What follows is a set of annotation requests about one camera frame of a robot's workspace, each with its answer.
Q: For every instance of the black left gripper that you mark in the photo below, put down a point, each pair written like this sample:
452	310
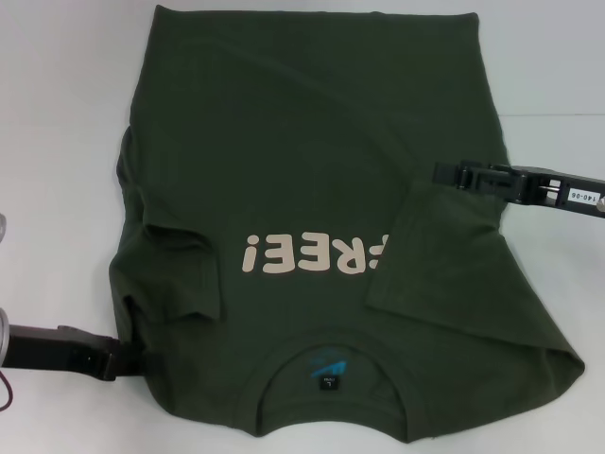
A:
57	352

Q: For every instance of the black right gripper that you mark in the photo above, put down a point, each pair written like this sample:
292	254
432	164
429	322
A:
534	186

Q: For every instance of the dark green FREE t-shirt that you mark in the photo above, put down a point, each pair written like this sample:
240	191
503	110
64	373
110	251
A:
307	142

